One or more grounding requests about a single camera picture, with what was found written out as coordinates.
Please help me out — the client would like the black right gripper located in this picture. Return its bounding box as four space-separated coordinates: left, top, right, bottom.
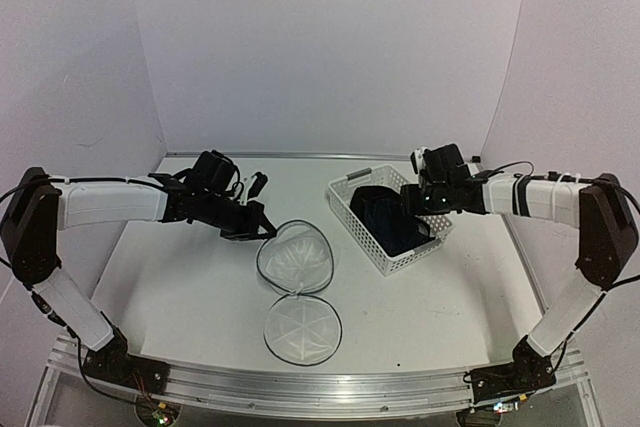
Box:
398 183 452 218

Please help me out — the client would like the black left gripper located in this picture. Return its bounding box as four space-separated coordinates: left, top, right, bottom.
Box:
199 190 277 241

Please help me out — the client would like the dark navy lace bra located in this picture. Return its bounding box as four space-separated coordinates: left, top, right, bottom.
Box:
350 185 434 257

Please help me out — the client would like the white mesh laundry bag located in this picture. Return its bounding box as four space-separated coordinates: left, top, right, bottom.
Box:
256 220 343 367

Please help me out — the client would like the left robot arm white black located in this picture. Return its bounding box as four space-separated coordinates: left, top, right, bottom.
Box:
1 150 276 384

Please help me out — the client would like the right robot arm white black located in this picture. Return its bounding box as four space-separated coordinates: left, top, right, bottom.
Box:
400 144 639 390

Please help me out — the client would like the white plastic basket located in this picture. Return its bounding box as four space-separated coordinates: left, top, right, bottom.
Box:
327 164 453 276

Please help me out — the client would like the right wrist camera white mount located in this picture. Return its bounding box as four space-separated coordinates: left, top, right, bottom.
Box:
410 147 432 181

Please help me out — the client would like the aluminium table front rail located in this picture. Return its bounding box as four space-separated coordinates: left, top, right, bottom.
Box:
49 349 586 411

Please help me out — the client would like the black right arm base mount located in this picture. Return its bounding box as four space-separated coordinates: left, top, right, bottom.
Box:
462 336 556 405

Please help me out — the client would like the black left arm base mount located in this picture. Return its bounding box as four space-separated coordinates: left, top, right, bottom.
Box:
80 321 170 395

